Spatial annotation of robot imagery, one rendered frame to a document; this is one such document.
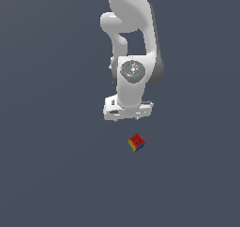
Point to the red yellow blue cube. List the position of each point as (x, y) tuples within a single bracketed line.
[(136, 142)]

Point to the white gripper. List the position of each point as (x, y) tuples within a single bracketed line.
[(128, 111)]

